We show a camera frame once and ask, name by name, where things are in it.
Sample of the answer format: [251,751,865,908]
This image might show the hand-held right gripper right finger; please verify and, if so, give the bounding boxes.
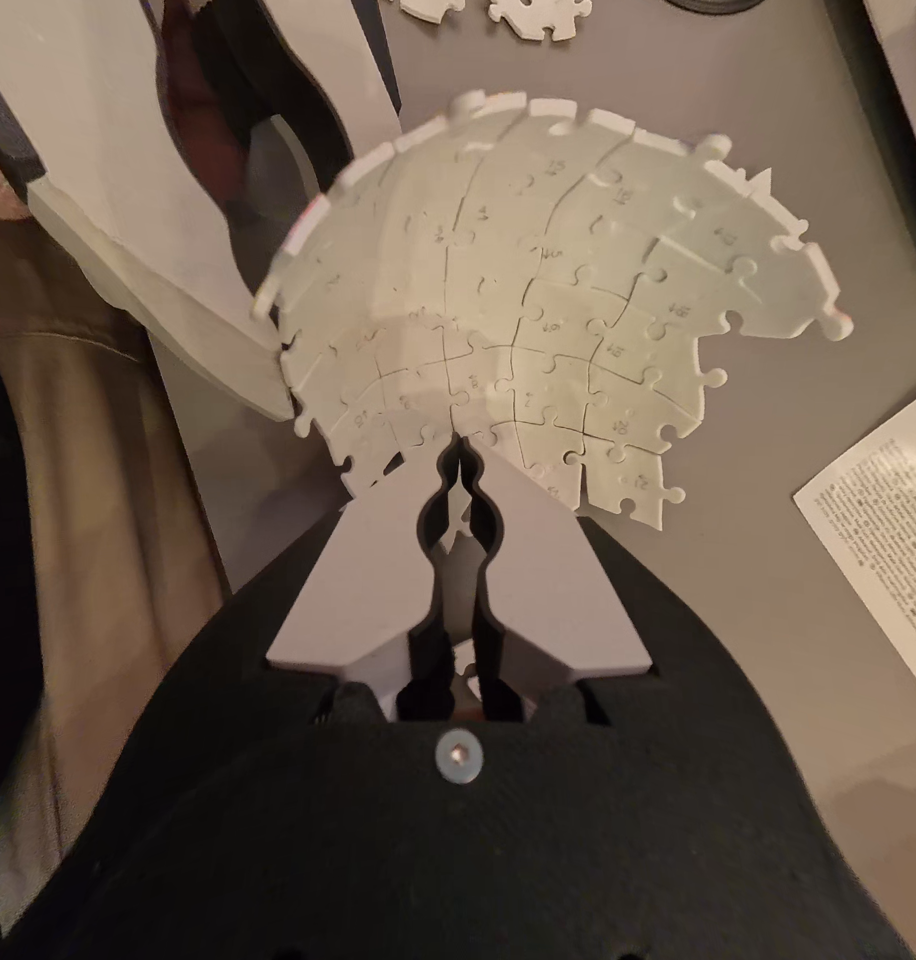
[458,436,653,682]

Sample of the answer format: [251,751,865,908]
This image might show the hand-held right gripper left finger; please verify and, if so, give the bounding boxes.
[265,435,460,719]

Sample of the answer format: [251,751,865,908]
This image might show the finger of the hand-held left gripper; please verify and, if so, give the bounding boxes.
[259,0,404,166]
[0,0,295,421]

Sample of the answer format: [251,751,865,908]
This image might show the partly built white puzzle ball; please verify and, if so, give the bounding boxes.
[251,90,855,534]

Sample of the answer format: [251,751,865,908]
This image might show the two-piece joined puzzle segment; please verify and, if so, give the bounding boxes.
[488,0,583,42]

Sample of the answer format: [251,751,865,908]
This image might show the colourful printed puzzle box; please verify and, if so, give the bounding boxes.
[863,0,916,264]

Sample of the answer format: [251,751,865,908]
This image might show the beige trousers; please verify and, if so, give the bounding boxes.
[0,217,226,931]

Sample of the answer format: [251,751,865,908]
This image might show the white printed instruction leaflet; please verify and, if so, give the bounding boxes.
[794,382,916,710]

